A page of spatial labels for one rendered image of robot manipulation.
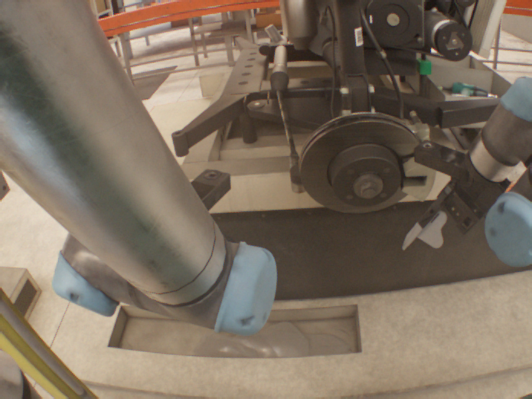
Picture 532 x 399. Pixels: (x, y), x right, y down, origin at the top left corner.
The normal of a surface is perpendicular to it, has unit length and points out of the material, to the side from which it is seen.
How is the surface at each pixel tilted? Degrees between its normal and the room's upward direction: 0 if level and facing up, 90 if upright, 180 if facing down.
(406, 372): 0
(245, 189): 90
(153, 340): 0
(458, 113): 90
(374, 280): 90
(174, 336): 0
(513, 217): 91
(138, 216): 100
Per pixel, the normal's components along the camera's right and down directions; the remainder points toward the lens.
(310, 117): -0.12, -0.69
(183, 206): 0.96, 0.02
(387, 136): -0.03, 0.77
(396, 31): -0.05, 0.59
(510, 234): -0.86, 0.37
